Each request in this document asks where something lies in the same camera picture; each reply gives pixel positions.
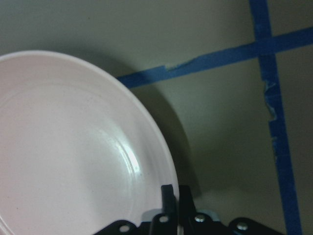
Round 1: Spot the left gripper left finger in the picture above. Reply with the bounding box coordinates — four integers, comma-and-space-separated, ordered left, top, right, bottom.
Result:
161, 185, 177, 214

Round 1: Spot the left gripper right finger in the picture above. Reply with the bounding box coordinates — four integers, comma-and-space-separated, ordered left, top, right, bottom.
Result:
179, 185, 196, 217

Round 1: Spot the pink plate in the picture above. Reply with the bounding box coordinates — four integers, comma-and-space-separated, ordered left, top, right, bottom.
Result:
0, 51, 179, 235

